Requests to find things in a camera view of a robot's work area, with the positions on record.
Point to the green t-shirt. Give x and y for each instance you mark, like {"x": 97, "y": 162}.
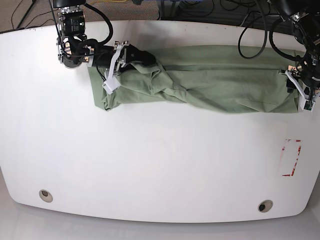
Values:
{"x": 211, "y": 77}

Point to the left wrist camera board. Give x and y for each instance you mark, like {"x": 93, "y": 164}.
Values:
{"x": 306, "y": 105}

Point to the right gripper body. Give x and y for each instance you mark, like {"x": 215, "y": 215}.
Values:
{"x": 116, "y": 62}

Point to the red tape rectangle marking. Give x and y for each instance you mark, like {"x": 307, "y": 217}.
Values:
{"x": 289, "y": 157}

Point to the table grommet hole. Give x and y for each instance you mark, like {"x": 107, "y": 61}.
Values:
{"x": 265, "y": 206}
{"x": 45, "y": 196}

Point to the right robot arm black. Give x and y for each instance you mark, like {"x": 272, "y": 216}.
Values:
{"x": 75, "y": 48}

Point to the right table grommet hole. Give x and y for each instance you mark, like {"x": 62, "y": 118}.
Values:
{"x": 265, "y": 206}

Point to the left table grommet hole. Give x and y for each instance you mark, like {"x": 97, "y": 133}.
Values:
{"x": 45, "y": 196}

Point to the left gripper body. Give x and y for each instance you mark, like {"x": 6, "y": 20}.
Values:
{"x": 298, "y": 85}

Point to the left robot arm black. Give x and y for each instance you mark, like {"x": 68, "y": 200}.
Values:
{"x": 305, "y": 18}

